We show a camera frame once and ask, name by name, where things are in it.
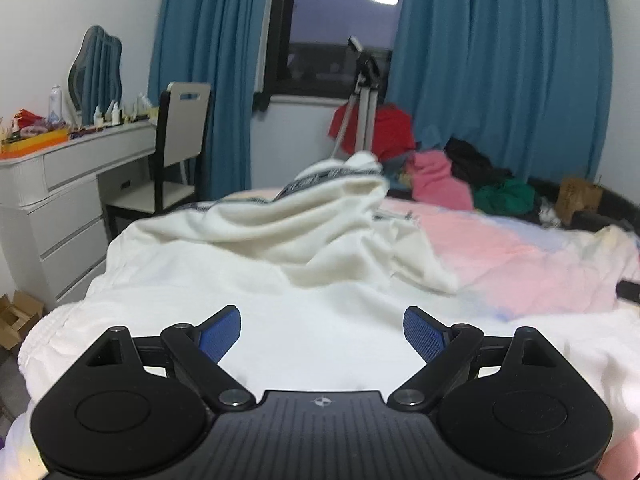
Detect pink cloth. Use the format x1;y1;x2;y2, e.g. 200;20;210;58
404;150;474;212

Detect open cardboard box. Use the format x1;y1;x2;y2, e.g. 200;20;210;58
0;290;47;352

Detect dark framed window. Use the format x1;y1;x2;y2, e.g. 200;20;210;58
254;0;408;112

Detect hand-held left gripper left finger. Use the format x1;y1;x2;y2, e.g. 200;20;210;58
82;305;257;413

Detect green cloth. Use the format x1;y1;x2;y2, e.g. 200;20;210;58
472;177;539;219

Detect silver tripod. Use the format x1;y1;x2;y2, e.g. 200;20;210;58
332;35;382;161

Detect white dressing table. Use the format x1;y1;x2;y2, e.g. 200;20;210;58
0;119;159;312

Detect wavy framed mirror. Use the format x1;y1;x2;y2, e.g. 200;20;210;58
67;25;124;127

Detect white pants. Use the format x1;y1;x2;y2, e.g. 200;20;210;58
0;152;640;480

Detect red cloth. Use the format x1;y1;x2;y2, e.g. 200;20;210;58
327;102;417;162

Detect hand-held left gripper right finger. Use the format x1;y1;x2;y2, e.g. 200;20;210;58
387;305;562;413

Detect brown cardboard box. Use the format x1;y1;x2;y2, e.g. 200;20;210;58
555;175;604;226

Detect pastel tie-dye bed sheet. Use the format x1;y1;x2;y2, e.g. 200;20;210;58
240;187;640;480

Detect orange tray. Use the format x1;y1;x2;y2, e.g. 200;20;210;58
0;127;71;157

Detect blue curtain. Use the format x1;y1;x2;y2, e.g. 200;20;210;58
147;0;277;202
387;0;614;196

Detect black and white chair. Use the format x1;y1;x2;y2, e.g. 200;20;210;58
102;81;213;241

